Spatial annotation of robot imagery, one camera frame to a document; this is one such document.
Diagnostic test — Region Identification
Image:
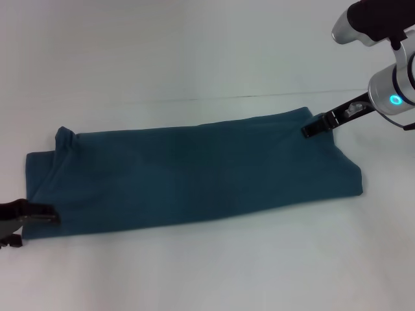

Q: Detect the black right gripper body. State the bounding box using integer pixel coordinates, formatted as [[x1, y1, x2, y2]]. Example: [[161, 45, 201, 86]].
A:
[[324, 90, 374, 129]]

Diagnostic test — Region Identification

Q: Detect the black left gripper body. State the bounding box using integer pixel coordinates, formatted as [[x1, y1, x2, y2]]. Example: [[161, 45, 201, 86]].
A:
[[0, 199, 30, 224]]

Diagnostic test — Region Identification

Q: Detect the teal blue shirt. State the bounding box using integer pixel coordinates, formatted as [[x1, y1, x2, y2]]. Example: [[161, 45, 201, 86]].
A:
[[24, 106, 363, 241]]

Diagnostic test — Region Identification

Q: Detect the clear cable plug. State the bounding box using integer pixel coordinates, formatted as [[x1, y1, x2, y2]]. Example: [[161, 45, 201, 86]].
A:
[[345, 102, 366, 117]]

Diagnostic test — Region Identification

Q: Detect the thin grey cable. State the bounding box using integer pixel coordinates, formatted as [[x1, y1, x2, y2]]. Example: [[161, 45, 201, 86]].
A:
[[372, 106, 415, 132]]

